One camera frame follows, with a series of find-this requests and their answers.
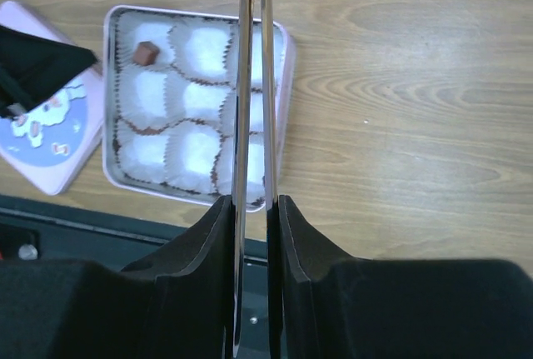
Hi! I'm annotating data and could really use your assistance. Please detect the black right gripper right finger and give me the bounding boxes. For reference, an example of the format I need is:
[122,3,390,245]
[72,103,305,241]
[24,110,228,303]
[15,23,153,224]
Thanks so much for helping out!
[267,195,532,358]

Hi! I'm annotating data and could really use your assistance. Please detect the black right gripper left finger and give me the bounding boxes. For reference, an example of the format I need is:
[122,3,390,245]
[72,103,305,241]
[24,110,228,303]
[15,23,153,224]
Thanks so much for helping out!
[1,197,233,358]

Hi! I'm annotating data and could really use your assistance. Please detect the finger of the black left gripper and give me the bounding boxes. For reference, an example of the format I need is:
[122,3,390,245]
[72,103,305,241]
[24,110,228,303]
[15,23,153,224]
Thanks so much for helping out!
[1,26,97,116]

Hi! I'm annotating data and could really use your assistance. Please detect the reddish brown chocolate cube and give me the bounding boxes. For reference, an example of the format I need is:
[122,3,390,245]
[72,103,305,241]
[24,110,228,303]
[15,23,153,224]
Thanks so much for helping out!
[132,41,160,66]

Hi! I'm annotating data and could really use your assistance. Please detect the pink chocolate tin box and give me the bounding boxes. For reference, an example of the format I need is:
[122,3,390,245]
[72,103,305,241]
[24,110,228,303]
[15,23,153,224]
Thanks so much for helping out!
[102,4,297,213]

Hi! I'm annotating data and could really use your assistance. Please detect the metal tongs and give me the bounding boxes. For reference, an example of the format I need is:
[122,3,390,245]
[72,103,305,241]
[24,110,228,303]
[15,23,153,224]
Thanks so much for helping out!
[230,0,284,359]

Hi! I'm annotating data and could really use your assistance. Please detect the pink tin lid with bunny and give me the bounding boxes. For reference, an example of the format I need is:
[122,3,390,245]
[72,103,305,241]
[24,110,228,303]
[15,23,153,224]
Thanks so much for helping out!
[1,1,104,195]

